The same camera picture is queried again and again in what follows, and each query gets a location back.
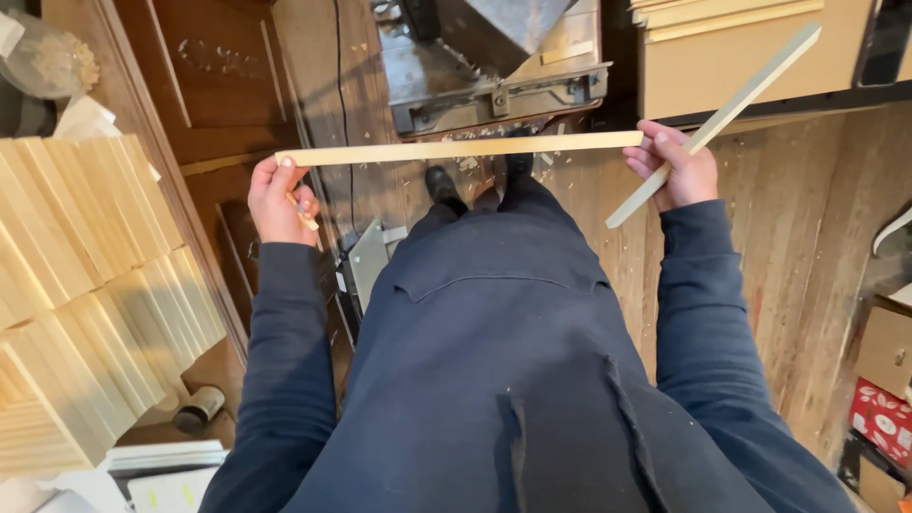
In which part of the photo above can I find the small metal can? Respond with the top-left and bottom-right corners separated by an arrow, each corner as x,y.
172,385 -> 227,434

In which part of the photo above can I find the stack of light wooden boards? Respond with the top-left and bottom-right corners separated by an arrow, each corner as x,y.
0,133 -> 228,473

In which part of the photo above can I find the pale grey wooden strip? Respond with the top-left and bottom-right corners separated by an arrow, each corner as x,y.
605,22 -> 823,230

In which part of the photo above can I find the grey metal saw machine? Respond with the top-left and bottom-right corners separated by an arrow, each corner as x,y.
373,0 -> 614,138

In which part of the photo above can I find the white crumpled paper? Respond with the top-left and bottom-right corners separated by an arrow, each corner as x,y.
53,95 -> 162,182

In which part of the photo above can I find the red flower-patterned box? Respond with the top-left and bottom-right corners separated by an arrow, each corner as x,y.
848,377 -> 912,469

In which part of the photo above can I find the person's right hand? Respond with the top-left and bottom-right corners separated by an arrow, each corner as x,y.
622,119 -> 719,214

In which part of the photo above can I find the beige cabinet with wooden strips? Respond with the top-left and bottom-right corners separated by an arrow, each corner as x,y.
630,0 -> 912,124

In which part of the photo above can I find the person's right black shoe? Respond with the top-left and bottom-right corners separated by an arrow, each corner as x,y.
502,128 -> 536,181

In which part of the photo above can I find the clear bag of wooden dowels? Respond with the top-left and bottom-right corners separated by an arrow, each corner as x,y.
0,7 -> 101,101

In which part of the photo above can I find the person's left black shoe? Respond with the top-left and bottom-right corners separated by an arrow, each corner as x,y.
425,164 -> 470,216

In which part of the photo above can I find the grey metal foot pedal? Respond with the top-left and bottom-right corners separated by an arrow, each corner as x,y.
335,217 -> 409,316

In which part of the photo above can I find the long light wooden strip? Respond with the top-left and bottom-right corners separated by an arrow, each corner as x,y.
275,130 -> 645,168

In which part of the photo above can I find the brown panelled wooden door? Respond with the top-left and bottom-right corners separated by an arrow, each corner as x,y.
41,0 -> 337,361

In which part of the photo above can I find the pile of white papers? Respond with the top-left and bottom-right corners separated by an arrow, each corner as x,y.
105,439 -> 230,513

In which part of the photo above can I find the person's black shoe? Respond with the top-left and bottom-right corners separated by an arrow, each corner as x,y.
425,164 -> 470,216
502,128 -> 536,181

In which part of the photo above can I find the person's dark blue sweatshirt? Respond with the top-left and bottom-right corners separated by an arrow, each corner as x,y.
279,177 -> 781,513

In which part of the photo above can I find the small wooden offcut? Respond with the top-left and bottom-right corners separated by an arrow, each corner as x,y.
285,191 -> 321,232

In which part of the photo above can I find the person's left hand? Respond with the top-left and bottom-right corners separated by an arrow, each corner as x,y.
247,155 -> 322,248

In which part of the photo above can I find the small brown cardboard box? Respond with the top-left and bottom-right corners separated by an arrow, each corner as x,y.
858,456 -> 908,513

